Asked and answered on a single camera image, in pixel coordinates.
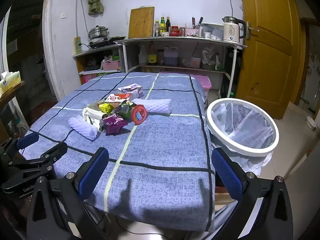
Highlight clear plastic container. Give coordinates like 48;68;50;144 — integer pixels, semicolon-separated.
201;23;224;40

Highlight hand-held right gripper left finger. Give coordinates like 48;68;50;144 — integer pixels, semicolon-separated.
26;147;110;240

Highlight white electric kettle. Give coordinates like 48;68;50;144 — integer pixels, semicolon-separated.
221;16;247;43

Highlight tissue box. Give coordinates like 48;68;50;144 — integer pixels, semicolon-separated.
0;71;22;92

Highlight black induction cooker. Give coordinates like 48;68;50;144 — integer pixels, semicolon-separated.
87;39;117;48

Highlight red and white carton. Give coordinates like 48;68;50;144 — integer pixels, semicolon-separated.
104;93;132;103

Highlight white and green bag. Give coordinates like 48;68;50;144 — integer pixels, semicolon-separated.
82;106;105;133

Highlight dark liquid jug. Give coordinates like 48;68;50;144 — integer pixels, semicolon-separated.
163;46;179;67

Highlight white floor bowl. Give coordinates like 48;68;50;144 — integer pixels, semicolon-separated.
305;116;318;130

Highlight pink plastic basket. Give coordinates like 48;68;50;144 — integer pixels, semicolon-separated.
101;59;121;71

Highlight green snack wrapper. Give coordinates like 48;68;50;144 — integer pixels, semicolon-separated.
114;101;137;120

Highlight red lidded round cup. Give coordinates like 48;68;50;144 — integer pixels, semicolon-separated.
131;104;148;125

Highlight purple drink carton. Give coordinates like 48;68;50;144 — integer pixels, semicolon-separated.
118;84;144;100

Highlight yellow foil wrapper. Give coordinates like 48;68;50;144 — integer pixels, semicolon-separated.
99;102;115;115

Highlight white spray bottle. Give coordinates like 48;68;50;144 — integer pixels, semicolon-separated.
139;45;147;65

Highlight low wooden shelf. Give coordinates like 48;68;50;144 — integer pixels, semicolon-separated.
72;45;125;85

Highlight yellow wooden door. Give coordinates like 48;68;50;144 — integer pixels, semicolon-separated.
236;0;300;119

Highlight white rimmed waste bin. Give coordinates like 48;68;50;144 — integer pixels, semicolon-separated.
205;98;280;158

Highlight bamboo cutting board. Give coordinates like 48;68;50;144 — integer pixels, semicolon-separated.
128;6;155;40

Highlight pink lidded tub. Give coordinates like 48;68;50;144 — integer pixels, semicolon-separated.
190;56;202;69

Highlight blue checked blanket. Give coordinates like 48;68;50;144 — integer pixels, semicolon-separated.
19;72;216;233

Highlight soy sauce bottle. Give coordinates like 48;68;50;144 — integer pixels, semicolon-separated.
147;42;158;66

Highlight crumpled plastic bags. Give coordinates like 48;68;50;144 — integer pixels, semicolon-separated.
201;46;222;67

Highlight steel cooking pot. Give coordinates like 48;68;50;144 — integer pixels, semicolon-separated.
88;25;110;40

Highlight metal door handle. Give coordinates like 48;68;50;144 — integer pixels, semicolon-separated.
245;21;260;40

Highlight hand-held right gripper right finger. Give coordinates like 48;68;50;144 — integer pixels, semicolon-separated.
211;147;293;240

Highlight grey wall cable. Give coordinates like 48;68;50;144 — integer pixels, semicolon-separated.
75;0;88;38

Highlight white foam fruit net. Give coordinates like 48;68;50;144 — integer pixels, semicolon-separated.
68;115;97;140
131;98;173;116

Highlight white metal shelf unit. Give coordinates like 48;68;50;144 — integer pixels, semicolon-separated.
113;36;247;98

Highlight purple foil wrapper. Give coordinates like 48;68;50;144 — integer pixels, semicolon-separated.
102;114;128;135

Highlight pink lidded storage box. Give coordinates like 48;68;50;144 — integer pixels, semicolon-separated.
159;72;212;98

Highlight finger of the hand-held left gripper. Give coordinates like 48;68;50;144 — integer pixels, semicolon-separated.
7;142;68;174
0;132;40;164

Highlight clear plastic bin liner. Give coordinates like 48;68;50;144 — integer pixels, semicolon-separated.
210;102;274;177

